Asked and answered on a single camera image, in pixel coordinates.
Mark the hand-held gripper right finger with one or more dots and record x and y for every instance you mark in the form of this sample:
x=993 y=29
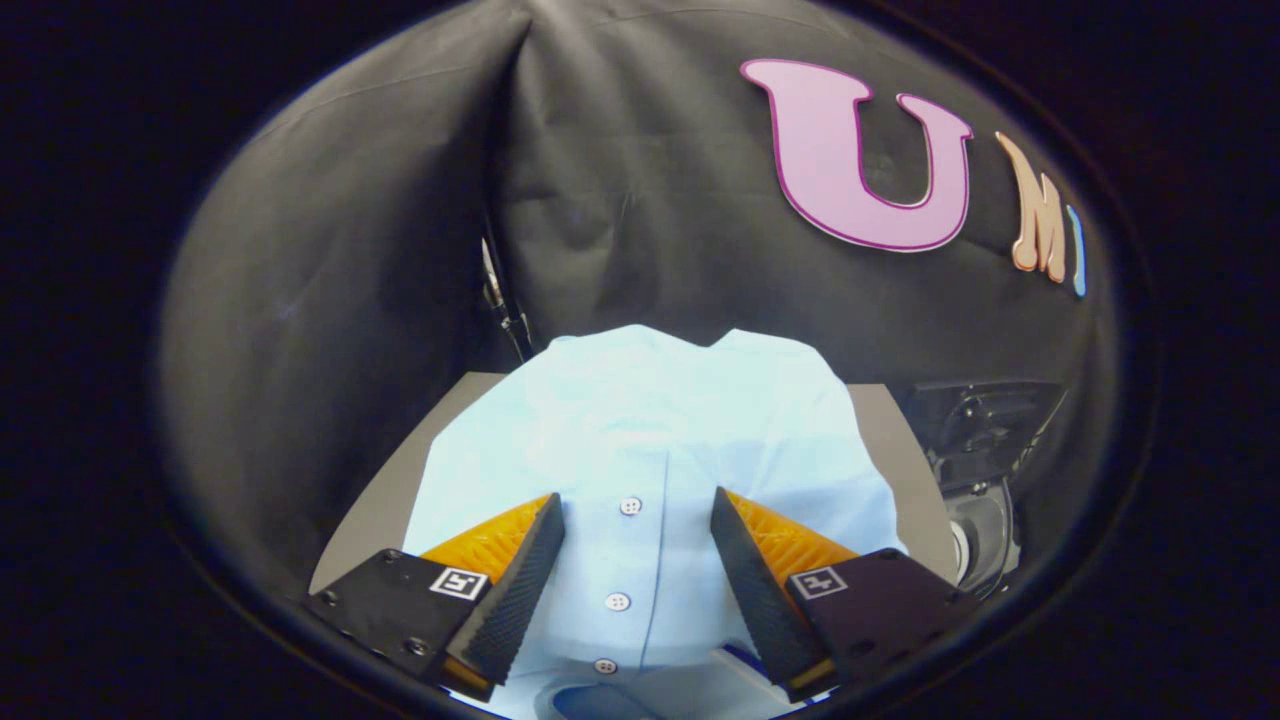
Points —
x=760 y=600

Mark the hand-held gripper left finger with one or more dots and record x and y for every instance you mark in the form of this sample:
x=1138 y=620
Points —
x=510 y=600

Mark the light blue button shirt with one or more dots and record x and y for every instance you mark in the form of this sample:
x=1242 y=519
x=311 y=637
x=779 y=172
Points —
x=640 y=430

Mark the beige and dark cabinet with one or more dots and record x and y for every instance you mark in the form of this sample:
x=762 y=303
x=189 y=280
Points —
x=412 y=465

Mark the backdrop support pole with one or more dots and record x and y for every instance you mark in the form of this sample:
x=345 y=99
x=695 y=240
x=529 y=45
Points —
x=505 y=300

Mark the black backdrop cloth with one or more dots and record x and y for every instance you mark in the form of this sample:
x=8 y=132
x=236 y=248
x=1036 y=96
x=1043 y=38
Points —
x=650 y=200

